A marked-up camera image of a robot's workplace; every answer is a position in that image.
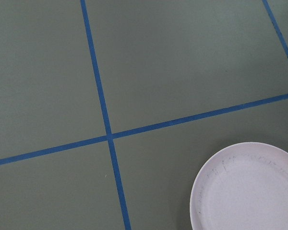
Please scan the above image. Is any pink plate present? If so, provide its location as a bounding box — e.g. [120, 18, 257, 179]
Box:
[190, 142, 288, 230]

